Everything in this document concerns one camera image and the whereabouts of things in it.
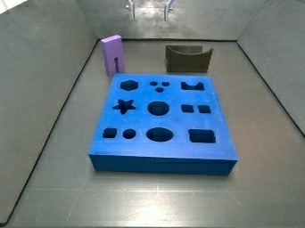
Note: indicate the blue shape-sorter block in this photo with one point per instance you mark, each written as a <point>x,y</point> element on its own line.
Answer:
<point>163,126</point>

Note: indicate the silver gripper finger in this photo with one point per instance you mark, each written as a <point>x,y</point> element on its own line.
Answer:
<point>168,8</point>
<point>131,7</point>

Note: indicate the purple double-square peg object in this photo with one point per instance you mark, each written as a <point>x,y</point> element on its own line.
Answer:
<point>114,55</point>

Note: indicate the black curved holder stand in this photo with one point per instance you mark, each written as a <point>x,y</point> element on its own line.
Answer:
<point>188,58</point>

